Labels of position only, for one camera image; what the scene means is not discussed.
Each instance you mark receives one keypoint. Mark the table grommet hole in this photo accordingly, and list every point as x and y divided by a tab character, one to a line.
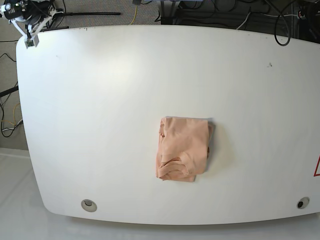
88	205
303	203

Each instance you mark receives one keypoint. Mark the red warning triangle sticker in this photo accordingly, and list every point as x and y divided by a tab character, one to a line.
317	169

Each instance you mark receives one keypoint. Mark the peach T-shirt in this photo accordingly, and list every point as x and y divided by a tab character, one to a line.
183	148

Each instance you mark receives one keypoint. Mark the left table grommet hole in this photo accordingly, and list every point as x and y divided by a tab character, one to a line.
88	205

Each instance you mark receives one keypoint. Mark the right table grommet hole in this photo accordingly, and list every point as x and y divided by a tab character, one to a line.
303	203

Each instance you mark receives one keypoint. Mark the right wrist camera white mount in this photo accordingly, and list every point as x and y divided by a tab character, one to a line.
31	27

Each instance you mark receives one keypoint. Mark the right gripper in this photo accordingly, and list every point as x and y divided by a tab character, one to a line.
29	12

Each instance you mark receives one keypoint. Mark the black tripod stand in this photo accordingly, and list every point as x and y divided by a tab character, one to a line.
71	14

